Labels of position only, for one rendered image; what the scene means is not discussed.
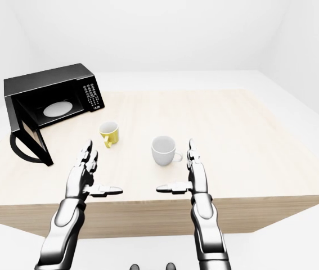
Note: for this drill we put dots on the silver robot left hand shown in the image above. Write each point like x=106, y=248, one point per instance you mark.
x=76, y=180

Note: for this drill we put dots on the silver robot right hand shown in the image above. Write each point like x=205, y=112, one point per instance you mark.
x=198, y=180

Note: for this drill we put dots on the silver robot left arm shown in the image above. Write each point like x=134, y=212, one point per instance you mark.
x=60, y=233

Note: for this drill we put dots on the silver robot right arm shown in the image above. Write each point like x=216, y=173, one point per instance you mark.
x=208, y=230

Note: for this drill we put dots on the black microwave door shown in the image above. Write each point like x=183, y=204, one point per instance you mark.
x=31, y=144

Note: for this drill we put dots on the black microwave body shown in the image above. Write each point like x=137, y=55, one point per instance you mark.
x=49, y=92

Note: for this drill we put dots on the white mug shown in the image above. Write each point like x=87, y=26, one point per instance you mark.
x=163, y=152

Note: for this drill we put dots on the yellow mug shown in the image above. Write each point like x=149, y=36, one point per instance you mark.
x=110, y=133

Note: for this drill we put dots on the white glass turntable plate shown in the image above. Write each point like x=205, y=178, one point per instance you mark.
x=57, y=109

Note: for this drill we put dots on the small dark rounded shape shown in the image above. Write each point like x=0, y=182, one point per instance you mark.
x=170, y=266
x=134, y=267

